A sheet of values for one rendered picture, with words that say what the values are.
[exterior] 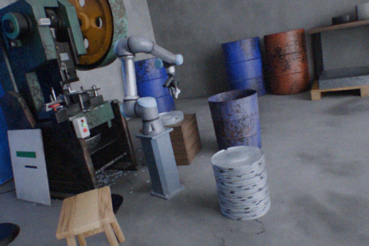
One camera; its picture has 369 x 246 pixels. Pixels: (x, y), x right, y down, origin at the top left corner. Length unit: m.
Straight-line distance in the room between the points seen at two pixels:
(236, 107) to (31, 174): 1.72
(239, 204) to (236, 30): 3.86
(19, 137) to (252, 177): 1.88
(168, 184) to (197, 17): 3.82
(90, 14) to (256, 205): 2.00
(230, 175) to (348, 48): 3.68
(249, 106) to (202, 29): 3.14
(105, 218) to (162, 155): 0.73
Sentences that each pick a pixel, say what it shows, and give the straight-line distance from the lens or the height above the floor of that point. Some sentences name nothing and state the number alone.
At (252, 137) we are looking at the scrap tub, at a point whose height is 0.13.
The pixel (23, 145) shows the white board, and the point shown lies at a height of 0.46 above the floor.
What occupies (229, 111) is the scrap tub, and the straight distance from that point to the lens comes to 2.32.
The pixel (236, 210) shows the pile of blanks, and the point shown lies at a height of 0.07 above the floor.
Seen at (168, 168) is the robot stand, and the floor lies 0.19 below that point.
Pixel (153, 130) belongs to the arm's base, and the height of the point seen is 0.48.
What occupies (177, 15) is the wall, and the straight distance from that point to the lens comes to 5.52.
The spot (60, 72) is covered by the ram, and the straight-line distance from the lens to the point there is 2.39.
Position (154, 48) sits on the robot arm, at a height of 0.98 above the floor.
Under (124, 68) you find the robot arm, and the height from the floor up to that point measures 0.89.
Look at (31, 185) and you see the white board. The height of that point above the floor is 0.14.
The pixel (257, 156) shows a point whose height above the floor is 0.31.
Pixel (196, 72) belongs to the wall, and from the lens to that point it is 5.44.
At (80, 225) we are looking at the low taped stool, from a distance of 1.34.
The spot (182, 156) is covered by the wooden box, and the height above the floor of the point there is 0.08.
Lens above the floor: 0.95
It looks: 15 degrees down
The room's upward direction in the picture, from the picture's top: 12 degrees counter-clockwise
